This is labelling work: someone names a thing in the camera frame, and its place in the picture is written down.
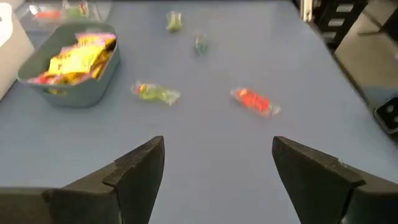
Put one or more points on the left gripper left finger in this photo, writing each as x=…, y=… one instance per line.
x=133, y=193

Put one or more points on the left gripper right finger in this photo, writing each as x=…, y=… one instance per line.
x=311, y=193

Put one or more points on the teal plastic bin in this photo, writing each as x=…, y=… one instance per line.
x=81, y=93

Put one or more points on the teal gummy in clear wrapper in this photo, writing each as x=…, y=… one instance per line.
x=201, y=45

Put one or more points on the white plastic box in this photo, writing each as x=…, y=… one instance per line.
x=12, y=56

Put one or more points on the clear plastic bin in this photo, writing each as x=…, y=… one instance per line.
x=99, y=12

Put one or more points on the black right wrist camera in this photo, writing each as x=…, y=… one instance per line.
x=388, y=115

